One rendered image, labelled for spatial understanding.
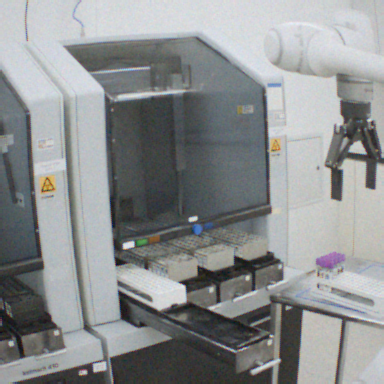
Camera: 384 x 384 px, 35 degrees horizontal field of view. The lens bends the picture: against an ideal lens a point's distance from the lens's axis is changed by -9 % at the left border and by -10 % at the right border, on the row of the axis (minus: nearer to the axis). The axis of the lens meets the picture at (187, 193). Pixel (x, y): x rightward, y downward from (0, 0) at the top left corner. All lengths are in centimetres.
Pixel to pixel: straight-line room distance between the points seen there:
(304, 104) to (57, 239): 249
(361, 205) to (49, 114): 284
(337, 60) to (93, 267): 103
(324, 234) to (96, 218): 263
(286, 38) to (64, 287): 101
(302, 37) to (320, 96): 292
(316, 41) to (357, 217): 314
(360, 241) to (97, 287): 267
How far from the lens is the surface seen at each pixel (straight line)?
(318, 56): 122
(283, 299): 189
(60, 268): 185
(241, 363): 163
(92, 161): 184
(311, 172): 411
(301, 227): 412
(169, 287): 189
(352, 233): 435
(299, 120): 399
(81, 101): 181
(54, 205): 180
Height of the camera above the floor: 152
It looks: 12 degrees down
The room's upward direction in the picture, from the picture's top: 3 degrees counter-clockwise
